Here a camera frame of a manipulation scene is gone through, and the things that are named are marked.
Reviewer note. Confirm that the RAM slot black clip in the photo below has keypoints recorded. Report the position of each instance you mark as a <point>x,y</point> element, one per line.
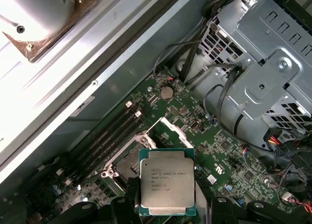
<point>112,149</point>
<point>102,140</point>

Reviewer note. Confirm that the RAM slot white clip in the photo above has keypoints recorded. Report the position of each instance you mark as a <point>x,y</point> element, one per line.
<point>107,144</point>
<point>97,134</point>

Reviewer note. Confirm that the round coin battery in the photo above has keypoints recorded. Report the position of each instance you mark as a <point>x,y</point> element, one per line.
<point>166,92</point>

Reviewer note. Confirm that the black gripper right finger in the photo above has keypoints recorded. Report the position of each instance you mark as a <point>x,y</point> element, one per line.
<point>203,189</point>

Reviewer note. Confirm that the green motherboard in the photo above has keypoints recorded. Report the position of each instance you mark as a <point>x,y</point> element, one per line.
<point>214,146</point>

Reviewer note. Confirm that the black open PC case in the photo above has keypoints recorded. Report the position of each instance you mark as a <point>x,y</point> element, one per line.
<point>136,63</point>

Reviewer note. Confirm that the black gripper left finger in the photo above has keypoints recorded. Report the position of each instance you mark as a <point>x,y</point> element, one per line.
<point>132,192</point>

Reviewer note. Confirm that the silver green CPU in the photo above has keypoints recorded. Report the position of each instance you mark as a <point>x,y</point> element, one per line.
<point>168,182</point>

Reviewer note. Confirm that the metal socket cover frame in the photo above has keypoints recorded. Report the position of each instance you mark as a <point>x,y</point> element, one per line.
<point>170,124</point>

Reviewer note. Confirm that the silver metal drive cage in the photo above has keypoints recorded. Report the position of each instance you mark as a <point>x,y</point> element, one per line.
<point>268,87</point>

